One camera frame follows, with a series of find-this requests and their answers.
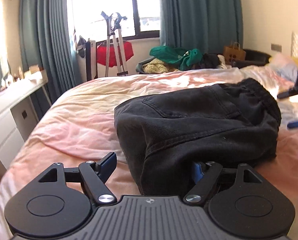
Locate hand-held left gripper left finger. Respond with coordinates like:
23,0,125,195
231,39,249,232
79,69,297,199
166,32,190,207
37,152,117,205

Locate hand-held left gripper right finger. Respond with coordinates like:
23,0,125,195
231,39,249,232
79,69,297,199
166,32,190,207
184,160,263,203

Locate black denim pants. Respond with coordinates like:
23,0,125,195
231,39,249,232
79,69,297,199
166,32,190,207
114,78,281,197

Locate black clothes heap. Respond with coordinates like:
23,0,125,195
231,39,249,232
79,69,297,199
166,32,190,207
201,53,220,68

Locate pastel pillow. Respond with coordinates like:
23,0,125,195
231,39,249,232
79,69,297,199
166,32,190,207
269,54,298,80

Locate black leather armchair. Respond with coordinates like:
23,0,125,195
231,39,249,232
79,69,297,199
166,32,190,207
230,49,273,68

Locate bed with pink sheet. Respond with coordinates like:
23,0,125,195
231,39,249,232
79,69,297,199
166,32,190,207
0,66,298,230

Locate brown paper bag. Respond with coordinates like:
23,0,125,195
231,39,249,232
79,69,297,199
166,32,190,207
223,42,247,65

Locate white garment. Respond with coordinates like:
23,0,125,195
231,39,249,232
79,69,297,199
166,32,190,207
217,54,230,69

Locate grey laundry basket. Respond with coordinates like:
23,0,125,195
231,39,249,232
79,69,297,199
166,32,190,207
136,60,149,74

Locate white floor appliance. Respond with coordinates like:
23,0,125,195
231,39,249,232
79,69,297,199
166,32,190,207
76,39,97,82

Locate yellow knit garment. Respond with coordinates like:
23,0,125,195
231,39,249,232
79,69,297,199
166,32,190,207
142,58,179,73

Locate red garment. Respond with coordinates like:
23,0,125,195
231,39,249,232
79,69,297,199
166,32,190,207
96,41,134,68

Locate silver metal stand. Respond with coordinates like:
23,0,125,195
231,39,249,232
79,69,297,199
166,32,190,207
100,11,129,78

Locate white vanity dresser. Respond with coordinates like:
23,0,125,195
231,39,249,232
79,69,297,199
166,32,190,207
0,72,52,170

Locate teal curtain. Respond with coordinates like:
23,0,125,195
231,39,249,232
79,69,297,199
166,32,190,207
19,0,89,100
159,0,244,55

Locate green garment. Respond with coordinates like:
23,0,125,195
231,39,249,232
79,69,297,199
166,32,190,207
149,45,203,71

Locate black framed window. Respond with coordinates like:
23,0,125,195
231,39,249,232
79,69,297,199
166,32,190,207
70,0,162,40

